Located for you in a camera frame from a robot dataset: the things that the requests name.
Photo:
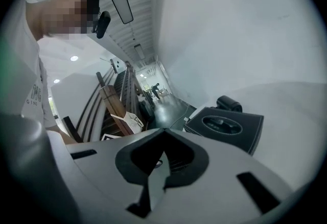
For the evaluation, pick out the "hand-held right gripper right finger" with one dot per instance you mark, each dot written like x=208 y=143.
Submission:
x=224 y=192

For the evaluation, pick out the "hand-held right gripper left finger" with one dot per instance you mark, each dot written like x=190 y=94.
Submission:
x=102 y=182

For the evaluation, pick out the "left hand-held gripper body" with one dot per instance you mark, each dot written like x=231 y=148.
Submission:
x=110 y=137

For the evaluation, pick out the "person's right forearm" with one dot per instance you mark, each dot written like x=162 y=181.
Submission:
x=62 y=137

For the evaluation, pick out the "white printed bag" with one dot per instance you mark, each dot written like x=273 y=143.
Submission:
x=134 y=121

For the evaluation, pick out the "wooden staircase with railing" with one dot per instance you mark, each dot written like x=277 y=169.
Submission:
x=122 y=95

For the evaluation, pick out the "black leather tissue box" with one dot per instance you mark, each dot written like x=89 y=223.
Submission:
x=230 y=131

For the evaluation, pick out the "white panel with round holes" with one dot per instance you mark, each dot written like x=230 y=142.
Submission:
x=116 y=65

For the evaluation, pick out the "round recessed ceiling light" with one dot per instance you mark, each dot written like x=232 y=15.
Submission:
x=74 y=58
x=56 y=81

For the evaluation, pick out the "black cylindrical container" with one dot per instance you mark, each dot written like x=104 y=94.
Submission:
x=228 y=103

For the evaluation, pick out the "small black-framed ceiling light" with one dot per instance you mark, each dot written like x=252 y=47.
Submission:
x=138 y=51

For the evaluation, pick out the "person's white printed t-shirt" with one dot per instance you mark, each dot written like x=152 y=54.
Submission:
x=23 y=77

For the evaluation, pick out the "person's head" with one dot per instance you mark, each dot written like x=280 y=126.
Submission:
x=64 y=11

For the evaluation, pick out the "brown wooden newel post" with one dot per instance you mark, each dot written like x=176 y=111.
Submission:
x=112 y=105

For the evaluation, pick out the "black head-worn camera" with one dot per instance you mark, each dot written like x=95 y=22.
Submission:
x=103 y=24

